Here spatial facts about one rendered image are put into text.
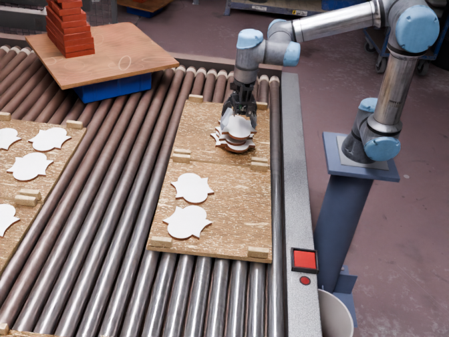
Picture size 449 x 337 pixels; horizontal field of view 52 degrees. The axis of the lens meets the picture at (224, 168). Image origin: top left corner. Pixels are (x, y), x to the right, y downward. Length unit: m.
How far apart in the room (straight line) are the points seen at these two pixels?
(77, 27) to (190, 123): 0.60
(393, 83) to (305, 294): 0.71
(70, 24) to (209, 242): 1.10
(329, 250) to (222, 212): 0.85
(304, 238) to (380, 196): 1.81
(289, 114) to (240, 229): 0.75
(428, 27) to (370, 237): 1.66
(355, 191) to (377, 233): 1.02
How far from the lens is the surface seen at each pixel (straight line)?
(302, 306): 1.26
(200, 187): 1.48
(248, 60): 1.46
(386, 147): 1.66
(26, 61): 2.36
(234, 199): 1.47
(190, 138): 1.72
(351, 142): 1.85
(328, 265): 2.23
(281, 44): 1.47
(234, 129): 1.62
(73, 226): 1.42
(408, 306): 2.62
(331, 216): 2.04
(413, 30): 1.46
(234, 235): 1.36
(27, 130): 1.82
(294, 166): 1.69
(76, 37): 2.05
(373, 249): 2.82
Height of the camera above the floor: 1.91
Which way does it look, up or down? 38 degrees down
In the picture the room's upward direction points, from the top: 6 degrees clockwise
